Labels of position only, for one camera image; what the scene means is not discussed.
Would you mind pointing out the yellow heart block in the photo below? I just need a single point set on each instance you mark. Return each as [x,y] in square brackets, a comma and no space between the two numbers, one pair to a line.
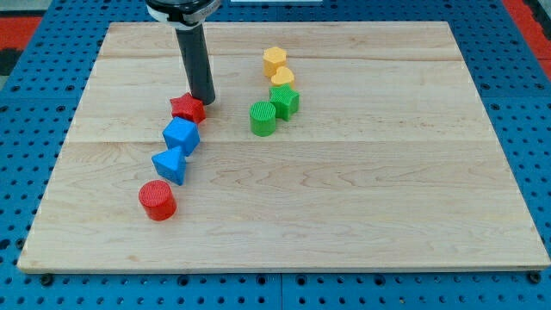
[283,75]

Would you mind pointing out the red cylinder block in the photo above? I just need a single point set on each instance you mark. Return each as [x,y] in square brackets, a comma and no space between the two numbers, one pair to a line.
[157,200]

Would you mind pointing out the light wooden board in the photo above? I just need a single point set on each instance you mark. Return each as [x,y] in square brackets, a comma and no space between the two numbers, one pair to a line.
[389,165]

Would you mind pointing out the green star block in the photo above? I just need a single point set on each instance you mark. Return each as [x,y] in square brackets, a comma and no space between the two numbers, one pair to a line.
[286,101]

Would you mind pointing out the yellow hexagon block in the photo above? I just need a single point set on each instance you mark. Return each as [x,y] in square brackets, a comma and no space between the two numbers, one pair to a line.
[273,58]

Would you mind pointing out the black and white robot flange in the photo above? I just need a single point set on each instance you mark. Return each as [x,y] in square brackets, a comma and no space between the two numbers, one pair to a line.
[182,14]

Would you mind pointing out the blue cube block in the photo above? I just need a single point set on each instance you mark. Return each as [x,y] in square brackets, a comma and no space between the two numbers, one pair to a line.
[183,133]

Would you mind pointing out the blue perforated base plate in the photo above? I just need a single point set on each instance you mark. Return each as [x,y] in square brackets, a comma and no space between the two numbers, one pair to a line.
[41,95]

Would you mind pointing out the green cylinder block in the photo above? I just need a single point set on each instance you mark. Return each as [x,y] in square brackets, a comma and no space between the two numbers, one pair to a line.
[262,118]

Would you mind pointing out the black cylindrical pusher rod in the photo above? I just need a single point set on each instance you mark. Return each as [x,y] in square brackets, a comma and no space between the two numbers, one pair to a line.
[193,48]

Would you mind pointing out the red star block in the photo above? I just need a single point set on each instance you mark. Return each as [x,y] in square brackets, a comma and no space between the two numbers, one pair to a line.
[188,107]

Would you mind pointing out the blue triangle block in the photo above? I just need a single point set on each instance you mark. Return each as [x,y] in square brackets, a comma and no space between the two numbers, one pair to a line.
[171,165]

